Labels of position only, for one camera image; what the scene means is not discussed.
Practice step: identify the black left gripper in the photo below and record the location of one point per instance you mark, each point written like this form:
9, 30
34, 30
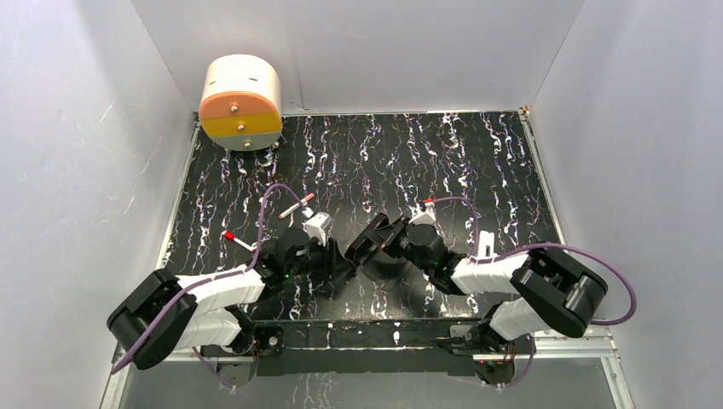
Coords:
330, 257

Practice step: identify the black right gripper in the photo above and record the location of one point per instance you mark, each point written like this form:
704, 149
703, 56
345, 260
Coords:
386, 237

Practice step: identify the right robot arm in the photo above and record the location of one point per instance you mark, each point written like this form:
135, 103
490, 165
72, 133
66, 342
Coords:
552, 290

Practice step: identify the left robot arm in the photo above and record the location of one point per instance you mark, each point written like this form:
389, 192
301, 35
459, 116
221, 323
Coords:
168, 312

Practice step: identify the pink white marker pen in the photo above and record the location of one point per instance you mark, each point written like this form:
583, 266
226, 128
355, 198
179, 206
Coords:
303, 202

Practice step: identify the small red-capped white pen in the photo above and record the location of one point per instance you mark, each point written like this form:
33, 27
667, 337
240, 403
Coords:
233, 238

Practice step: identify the round cream drawer cabinet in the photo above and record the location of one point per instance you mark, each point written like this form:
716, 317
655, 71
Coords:
240, 107

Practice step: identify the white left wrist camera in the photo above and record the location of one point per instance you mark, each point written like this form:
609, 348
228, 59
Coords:
317, 225

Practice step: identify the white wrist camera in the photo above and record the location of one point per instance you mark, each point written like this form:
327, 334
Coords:
425, 213
317, 225

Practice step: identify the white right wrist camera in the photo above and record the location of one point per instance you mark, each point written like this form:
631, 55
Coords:
425, 213

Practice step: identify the aluminium front rail frame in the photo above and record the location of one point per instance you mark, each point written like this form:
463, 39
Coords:
381, 364

